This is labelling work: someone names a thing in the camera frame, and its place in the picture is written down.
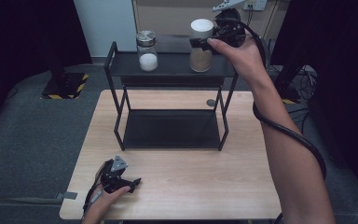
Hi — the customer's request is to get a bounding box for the glass jar of white powder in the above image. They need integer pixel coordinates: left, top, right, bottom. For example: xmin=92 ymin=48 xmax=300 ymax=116
xmin=135 ymin=30 xmax=159 ymax=73

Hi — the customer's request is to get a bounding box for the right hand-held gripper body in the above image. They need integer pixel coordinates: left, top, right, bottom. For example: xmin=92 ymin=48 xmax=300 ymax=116
xmin=212 ymin=0 xmax=247 ymax=49

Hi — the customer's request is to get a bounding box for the grey tape piece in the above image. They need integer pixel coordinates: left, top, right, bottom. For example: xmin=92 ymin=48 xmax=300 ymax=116
xmin=56 ymin=191 xmax=78 ymax=201

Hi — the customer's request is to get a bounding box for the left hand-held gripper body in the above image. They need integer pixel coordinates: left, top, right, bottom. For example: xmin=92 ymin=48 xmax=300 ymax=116
xmin=100 ymin=154 xmax=135 ymax=194

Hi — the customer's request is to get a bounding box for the tangle of floor cables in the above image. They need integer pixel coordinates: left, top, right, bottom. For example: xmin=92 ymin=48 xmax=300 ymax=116
xmin=287 ymin=63 xmax=320 ymax=125

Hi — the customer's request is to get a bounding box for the glass jar of brown powder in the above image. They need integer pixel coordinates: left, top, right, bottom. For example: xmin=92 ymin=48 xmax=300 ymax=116
xmin=188 ymin=18 xmax=215 ymax=74

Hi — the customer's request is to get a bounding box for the black curtain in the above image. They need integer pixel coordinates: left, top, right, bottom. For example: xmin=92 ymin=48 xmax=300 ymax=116
xmin=0 ymin=0 xmax=93 ymax=138
xmin=269 ymin=0 xmax=358 ymax=200

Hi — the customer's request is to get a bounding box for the person's left hand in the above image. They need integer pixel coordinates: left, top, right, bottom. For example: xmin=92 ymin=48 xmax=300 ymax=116
xmin=80 ymin=185 xmax=131 ymax=224

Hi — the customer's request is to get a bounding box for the black stand with striped base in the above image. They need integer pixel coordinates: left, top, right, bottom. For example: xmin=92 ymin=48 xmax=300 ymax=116
xmin=40 ymin=0 xmax=90 ymax=101
xmin=273 ymin=52 xmax=304 ymax=105

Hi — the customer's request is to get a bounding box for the white wall socket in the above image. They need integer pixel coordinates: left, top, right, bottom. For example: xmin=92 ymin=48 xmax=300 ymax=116
xmin=242 ymin=0 xmax=268 ymax=12

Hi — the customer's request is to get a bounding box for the black metal shelf rack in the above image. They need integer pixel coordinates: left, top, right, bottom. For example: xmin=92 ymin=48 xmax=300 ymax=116
xmin=103 ymin=41 xmax=240 ymax=152

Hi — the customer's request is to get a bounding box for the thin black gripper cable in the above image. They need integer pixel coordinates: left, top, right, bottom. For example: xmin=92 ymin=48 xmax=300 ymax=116
xmin=82 ymin=160 xmax=113 ymax=217

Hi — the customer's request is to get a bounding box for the person's right hand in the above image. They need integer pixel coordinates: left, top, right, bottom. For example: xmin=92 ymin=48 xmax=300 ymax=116
xmin=206 ymin=28 xmax=271 ymax=91

